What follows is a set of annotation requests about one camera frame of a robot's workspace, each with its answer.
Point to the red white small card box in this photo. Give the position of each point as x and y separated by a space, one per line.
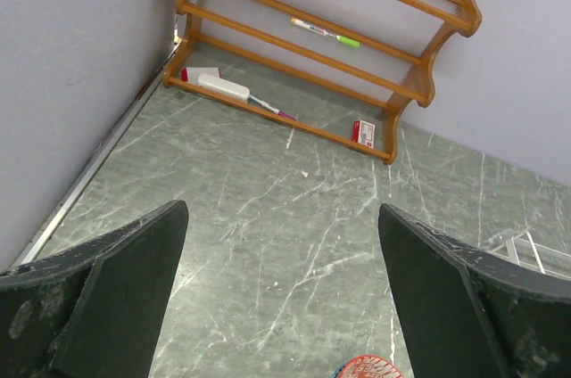
364 133

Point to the green pen on shelf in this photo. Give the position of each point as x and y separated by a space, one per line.
325 33

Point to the white wire dish rack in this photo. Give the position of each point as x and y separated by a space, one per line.
522 250

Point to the wooden shelf rack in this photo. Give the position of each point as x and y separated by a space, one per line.
392 68

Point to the white box on shelf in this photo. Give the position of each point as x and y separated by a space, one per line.
224 87

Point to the red geometric patterned bowl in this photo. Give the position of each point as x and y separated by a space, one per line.
368 366

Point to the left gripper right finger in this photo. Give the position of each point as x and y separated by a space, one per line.
467 313

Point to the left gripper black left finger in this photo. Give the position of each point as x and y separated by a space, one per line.
95 309

